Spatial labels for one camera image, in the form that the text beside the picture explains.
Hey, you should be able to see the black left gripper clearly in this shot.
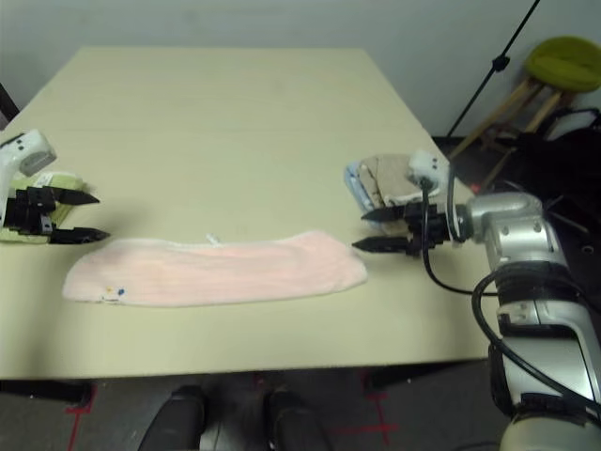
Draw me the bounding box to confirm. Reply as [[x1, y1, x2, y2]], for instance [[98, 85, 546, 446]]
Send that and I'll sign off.
[[0, 186, 112, 246]]

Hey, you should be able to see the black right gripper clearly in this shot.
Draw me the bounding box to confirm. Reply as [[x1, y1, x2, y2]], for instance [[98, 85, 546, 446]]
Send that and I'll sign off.
[[351, 201, 459, 258]]

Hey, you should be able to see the pink terry towel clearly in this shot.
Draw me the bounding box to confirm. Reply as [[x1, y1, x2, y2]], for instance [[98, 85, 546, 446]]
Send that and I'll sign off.
[[62, 228, 368, 309]]

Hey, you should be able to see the green folded towel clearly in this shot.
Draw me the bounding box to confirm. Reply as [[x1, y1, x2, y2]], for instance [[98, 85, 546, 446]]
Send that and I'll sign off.
[[0, 171, 88, 245]]

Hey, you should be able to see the beige towel with white trim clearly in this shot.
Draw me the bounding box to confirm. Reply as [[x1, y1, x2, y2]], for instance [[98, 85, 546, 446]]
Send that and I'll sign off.
[[359, 153, 424, 208]]

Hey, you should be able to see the black table base bar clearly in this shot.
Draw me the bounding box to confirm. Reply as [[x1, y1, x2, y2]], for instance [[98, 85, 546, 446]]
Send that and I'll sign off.
[[0, 379, 93, 405], [363, 364, 489, 391]]

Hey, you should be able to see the black office chair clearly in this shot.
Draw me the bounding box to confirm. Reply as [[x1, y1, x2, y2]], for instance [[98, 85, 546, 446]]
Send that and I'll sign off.
[[487, 107, 601, 255]]

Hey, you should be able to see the black stand pole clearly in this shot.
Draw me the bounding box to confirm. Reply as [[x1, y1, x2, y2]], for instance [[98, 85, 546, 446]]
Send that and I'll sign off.
[[445, 0, 541, 137]]

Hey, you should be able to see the robot right leg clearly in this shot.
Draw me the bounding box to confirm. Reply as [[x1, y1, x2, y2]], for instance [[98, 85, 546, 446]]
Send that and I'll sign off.
[[267, 389, 330, 451]]

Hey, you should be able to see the robot leg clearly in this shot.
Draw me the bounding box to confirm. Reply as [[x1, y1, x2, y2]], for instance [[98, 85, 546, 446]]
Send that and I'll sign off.
[[267, 389, 330, 451], [143, 384, 208, 451]]

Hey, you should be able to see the robot left leg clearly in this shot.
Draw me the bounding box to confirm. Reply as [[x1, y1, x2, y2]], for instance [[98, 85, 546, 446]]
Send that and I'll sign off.
[[143, 384, 208, 451]]

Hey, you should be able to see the wooden stool green cushion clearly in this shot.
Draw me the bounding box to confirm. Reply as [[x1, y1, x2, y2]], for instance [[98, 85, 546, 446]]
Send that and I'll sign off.
[[448, 36, 601, 161]]

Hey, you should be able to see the beige side table black frame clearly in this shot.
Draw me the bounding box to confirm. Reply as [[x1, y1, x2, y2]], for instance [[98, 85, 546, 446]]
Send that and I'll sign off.
[[0, 83, 21, 131]]

